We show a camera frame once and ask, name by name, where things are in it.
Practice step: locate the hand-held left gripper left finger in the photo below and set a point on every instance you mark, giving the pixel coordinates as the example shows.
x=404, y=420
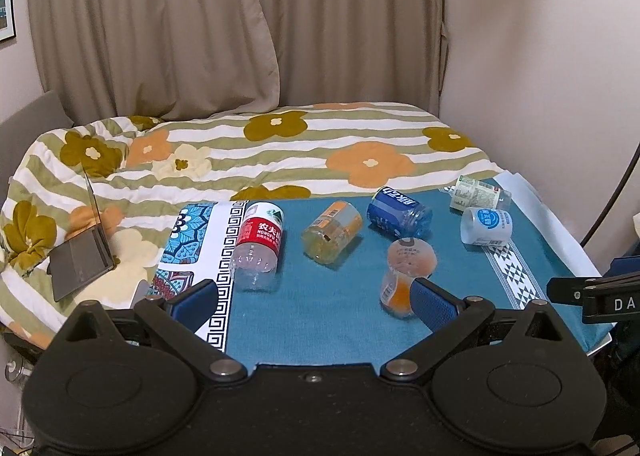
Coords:
x=192, y=300

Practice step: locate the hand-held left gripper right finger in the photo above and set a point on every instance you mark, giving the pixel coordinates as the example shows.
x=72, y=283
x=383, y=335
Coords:
x=432, y=303

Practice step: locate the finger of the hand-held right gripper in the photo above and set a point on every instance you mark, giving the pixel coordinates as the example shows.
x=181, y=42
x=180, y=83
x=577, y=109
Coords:
x=564, y=290

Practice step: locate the clear cup with orange base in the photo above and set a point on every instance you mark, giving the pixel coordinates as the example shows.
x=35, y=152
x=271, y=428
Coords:
x=406, y=266

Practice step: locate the clear cup with red label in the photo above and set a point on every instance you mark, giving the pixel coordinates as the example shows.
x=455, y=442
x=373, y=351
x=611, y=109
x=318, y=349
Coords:
x=257, y=248

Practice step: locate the white cup with blue label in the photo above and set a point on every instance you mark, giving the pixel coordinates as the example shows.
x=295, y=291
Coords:
x=487, y=226

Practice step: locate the clear cup with blue label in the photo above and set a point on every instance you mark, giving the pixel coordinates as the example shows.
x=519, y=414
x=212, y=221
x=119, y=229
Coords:
x=397, y=213

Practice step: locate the clear cup with green label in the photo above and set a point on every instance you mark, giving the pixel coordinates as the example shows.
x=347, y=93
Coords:
x=475, y=193

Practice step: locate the clear cup with yellow label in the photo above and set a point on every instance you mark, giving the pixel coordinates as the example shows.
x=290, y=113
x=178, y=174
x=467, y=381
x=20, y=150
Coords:
x=332, y=233

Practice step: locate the teal patterned table mat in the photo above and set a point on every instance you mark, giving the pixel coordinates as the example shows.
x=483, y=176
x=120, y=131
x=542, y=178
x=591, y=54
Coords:
x=325, y=311

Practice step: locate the grey laptop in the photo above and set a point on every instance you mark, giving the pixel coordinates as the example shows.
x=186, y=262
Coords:
x=82, y=258

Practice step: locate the floral striped blanket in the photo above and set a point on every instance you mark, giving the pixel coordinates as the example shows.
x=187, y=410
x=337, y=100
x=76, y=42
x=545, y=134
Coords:
x=310, y=156

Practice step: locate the grey headboard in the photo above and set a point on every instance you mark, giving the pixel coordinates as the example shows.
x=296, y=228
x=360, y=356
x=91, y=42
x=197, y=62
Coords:
x=35, y=116

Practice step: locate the beige curtain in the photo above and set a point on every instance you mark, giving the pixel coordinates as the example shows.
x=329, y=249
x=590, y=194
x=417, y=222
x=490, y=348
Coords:
x=350, y=21
x=150, y=21

